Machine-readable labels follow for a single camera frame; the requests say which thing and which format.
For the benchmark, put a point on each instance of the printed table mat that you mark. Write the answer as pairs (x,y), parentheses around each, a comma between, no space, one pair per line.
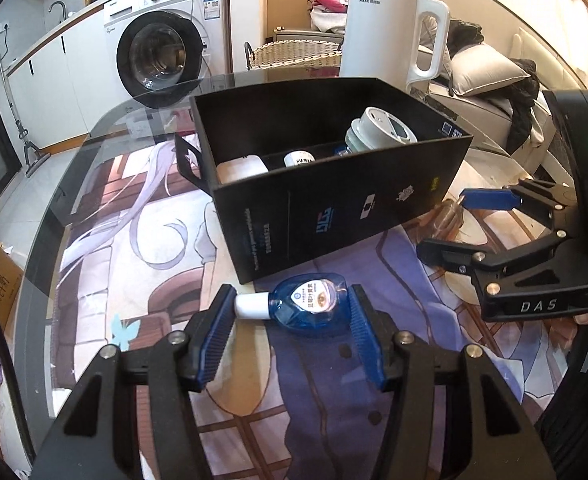
(148,270)

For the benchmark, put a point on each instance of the dark cloth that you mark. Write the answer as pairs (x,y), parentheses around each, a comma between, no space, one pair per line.
(466,35)

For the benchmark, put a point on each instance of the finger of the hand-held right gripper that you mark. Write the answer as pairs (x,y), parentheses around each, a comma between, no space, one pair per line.
(449,255)
(484,199)

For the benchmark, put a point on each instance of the wicker basket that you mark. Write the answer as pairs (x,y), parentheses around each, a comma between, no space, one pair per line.
(294,55)

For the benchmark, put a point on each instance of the clear plastic bottle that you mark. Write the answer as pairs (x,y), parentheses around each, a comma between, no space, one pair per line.
(444,220)

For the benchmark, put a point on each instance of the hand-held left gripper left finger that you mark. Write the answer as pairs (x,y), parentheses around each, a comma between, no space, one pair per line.
(218,332)

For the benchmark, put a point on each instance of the white front-load washing machine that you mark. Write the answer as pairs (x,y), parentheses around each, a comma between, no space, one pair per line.
(163,45)

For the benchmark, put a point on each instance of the blue liquid bottle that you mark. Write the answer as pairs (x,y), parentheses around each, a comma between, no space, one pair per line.
(309,305)

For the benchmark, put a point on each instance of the small white jar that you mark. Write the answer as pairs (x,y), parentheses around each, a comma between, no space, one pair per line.
(299,159)

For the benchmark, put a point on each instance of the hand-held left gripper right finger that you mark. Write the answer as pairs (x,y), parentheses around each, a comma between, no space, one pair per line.
(369,340)

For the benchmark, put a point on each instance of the black jacket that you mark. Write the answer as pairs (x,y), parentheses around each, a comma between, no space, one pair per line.
(521,110)

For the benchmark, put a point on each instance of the round white container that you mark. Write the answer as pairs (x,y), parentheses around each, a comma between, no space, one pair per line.
(386,127)

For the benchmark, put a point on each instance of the grey sofa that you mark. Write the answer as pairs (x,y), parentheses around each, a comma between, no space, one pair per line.
(489,110)

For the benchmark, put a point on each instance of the grey pillow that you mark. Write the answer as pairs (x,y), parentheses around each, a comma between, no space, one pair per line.
(486,70)

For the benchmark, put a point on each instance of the white bottle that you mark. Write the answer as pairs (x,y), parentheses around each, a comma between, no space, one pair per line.
(241,170)

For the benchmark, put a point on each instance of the white kitchen cabinet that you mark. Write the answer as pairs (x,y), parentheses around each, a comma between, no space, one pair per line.
(73,85)

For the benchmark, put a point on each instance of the white clothes pile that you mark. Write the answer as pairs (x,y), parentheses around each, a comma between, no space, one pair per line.
(326,20)

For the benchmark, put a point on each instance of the dark kitchen faucet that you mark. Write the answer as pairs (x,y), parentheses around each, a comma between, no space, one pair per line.
(62,7)

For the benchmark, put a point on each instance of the flat mop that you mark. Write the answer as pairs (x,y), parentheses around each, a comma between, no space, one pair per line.
(33,157)

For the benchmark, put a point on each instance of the white electric kettle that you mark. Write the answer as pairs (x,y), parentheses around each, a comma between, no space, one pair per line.
(374,30)

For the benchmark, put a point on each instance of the black cardboard storage box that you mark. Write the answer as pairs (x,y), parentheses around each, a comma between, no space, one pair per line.
(324,205)

